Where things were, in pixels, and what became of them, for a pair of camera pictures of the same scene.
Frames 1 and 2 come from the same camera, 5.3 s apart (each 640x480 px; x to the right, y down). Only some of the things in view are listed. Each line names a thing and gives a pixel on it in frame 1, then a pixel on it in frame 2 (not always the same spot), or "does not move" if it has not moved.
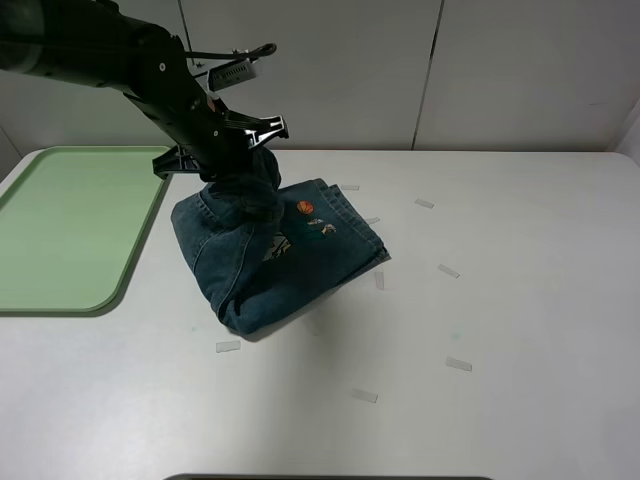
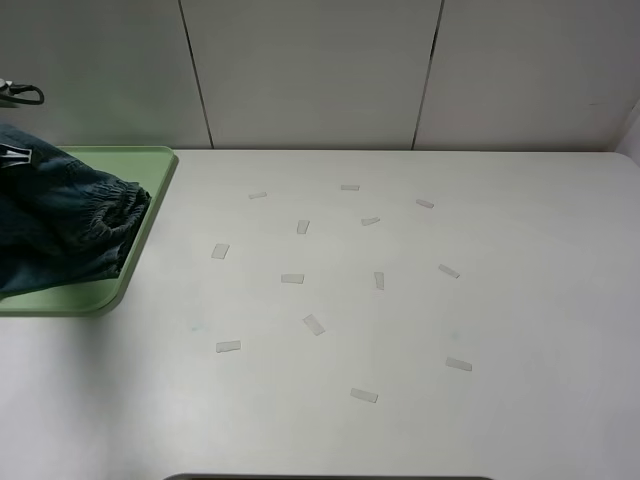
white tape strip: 448,270 does not move
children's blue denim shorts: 263,249 -> 61,221
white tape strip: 379,277 does not move
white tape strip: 458,364 does not move
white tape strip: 368,396 does not move
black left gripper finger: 259,131 -> 11,155
